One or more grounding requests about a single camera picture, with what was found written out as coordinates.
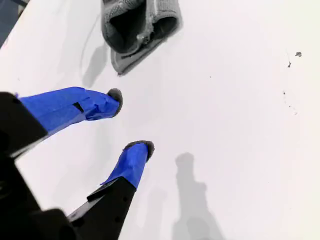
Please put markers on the grey white-striped square towel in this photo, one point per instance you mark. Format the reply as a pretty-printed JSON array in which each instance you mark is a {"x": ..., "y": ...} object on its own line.
[{"x": 165, "y": 7}]

